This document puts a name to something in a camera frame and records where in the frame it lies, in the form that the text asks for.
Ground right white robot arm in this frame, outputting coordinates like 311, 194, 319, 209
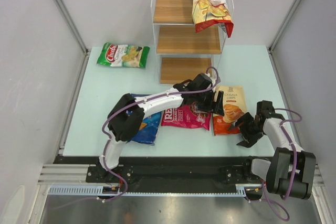
224, 100, 316, 200

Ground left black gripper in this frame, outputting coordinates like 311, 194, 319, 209
194, 89, 224, 117

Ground white wire wooden shelf rack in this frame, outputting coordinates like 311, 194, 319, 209
151, 0, 228, 84

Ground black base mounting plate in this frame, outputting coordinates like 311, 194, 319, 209
54, 156, 261, 195

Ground orange beige cassava chips bag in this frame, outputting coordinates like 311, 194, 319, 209
213, 86, 247, 135

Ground blue Doritos chips bag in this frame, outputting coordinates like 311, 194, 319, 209
125, 93, 162, 146

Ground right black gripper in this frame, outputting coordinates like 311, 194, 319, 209
229, 112, 263, 147

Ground pink Real chips bag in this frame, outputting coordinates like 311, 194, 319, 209
161, 105, 211, 131

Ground red Chuba cassava chips bag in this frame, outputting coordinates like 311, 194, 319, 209
192, 0, 234, 37

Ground green Chuba cassava chips bag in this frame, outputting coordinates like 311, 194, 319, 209
97, 42, 150, 68

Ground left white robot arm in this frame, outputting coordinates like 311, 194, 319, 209
97, 73, 224, 182

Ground aluminium frame rail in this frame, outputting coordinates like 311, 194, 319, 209
36, 163, 326, 198

